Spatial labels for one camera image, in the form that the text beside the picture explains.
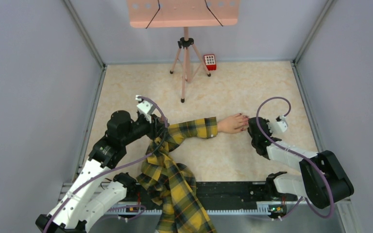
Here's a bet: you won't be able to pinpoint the mannequin hand painted nails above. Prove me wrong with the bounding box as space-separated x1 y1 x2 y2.
217 113 250 134

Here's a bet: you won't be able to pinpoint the yellow plaid shirt sleeve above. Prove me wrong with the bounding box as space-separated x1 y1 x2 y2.
136 117 218 233

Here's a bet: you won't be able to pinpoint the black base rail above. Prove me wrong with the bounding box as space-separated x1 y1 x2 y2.
106 182 299 218

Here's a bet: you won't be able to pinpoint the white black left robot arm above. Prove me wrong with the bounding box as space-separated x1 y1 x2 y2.
35 110 169 233

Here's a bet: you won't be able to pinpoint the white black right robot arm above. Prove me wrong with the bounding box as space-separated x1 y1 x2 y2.
248 116 355 209

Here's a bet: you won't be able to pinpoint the red keypad box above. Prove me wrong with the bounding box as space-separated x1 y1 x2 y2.
203 54 217 71

